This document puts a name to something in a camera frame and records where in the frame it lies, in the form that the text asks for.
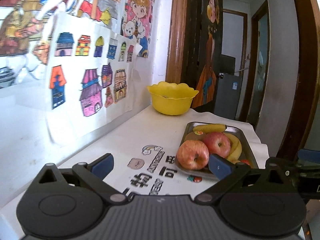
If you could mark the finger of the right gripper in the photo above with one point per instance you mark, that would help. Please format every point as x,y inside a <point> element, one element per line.
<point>309,155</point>

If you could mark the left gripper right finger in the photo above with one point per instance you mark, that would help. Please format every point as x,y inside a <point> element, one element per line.
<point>241,178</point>

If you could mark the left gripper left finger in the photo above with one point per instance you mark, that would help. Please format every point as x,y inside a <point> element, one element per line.
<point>81,184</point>

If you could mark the red cherry tomato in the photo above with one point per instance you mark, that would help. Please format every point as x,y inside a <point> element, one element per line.
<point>245,161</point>

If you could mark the long yellow banana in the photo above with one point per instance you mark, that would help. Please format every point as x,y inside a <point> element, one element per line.
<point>236,147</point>

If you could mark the smooth red apple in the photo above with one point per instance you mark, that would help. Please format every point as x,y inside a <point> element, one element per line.
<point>217,143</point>

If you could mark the red apple with dimple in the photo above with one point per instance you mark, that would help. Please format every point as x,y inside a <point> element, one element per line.
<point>193,155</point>

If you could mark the short yellow banana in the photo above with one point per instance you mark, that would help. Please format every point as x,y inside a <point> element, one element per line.
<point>209,128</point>

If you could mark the metal tray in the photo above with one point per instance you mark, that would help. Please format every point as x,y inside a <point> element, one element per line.
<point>205,172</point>

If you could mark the white printed tablecloth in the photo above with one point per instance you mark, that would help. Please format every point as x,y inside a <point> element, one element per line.
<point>148,135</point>

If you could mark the grey appliance box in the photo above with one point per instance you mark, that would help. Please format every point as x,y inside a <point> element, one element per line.
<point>229,88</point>

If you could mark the yellow plastic bowl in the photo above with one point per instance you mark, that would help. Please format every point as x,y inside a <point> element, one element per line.
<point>171,98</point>

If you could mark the houses drawing paper sheet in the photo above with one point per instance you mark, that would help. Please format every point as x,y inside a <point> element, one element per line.
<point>89,79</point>

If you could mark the dark door with painting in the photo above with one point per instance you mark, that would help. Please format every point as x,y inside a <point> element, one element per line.
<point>195,47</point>

